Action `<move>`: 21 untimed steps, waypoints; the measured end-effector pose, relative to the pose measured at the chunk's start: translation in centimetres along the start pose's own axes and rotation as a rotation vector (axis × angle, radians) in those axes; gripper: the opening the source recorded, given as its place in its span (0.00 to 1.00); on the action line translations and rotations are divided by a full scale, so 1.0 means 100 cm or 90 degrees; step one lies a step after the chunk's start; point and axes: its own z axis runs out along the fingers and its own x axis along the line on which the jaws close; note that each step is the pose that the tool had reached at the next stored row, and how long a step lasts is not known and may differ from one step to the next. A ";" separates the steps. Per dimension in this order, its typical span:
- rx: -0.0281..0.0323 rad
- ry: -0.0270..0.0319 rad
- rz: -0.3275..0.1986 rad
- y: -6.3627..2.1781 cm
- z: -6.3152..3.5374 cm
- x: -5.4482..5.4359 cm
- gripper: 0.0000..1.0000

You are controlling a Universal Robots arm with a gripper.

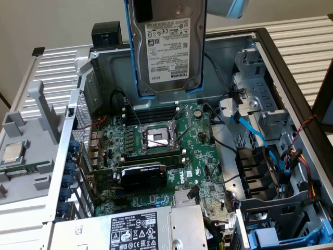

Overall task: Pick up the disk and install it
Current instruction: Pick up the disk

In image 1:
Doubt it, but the metal socket cover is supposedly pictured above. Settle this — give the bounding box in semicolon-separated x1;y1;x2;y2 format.
168;104;194;131

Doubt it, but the black cable loop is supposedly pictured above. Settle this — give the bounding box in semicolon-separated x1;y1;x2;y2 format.
110;90;131;111

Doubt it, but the silver heat sink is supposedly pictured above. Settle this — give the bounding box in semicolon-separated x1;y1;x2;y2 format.
173;190;201;208

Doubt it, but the black RAM slot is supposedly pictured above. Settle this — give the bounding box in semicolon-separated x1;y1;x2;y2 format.
129;110;179;117
127;114;178;120
130;106;179;113

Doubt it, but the black wire angled plug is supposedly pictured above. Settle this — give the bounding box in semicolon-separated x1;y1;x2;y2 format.
188;185;200;205

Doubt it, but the braided power cable bundle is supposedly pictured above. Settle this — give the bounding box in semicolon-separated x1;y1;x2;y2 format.
203;215;236;250

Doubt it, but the black cable with plug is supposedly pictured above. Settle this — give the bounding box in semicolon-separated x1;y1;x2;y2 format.
204;51;247;105

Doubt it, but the black box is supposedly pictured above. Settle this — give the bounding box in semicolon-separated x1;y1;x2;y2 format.
91;21;123;49

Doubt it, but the green RAM stick with label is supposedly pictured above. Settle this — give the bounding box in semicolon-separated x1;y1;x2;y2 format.
0;160;52;180

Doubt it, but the silver CPU chip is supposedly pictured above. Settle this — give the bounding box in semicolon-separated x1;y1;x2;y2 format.
0;140;30;167

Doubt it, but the silver power supply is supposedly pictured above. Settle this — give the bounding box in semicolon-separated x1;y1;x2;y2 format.
50;204;209;250

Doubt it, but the thin looped black wire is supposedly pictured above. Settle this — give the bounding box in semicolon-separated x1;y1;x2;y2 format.
209;161;222;186

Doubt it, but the open PC case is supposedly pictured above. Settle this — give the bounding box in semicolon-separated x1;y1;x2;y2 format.
43;27;333;250

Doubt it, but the green motherboard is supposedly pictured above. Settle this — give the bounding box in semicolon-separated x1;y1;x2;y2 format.
88;101;236;217

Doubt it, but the CPU socket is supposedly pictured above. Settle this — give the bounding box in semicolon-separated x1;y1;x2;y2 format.
139;122;182;154

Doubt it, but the black fan shroud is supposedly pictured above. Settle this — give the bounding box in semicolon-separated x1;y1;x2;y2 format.
235;145;283;202

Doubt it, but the metal locking lever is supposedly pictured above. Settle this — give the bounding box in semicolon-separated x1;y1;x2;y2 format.
174;123;196;145
124;96;143;130

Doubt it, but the blue SATA wire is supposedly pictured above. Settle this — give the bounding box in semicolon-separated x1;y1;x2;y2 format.
230;111;291;187

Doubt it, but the dark brown panel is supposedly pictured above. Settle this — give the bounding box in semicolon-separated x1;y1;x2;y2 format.
311;57;333;126

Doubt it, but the black graphics card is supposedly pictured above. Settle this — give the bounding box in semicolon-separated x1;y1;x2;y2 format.
87;164;169;193

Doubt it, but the silver drive cage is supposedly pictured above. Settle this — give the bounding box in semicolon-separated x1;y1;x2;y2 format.
232;48;297;143

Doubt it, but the silver hard disk blue carrier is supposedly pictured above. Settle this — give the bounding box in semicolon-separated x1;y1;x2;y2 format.
124;0;208;102

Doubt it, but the grey parts rack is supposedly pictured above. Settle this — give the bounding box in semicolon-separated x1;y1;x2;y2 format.
0;80;69;208

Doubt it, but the red black twisted wire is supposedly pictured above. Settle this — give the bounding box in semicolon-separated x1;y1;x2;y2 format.
285;114;318;170
77;116;108;131

